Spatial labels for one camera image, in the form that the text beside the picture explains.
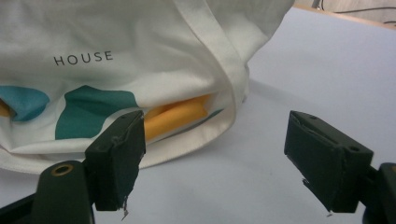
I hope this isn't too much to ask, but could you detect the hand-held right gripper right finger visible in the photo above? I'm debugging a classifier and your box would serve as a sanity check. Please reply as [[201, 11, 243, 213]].
[[283, 110, 375, 215]]

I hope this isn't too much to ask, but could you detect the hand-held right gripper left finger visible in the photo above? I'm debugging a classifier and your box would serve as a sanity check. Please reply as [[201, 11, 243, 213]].
[[84, 109, 147, 212]]

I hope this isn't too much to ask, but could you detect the white printed canvas tote bag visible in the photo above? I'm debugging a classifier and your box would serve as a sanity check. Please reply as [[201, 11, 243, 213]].
[[0, 0, 295, 175]]

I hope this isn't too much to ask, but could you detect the black cable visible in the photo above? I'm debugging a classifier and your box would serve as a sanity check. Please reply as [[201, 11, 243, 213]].
[[332, 6, 396, 15]]

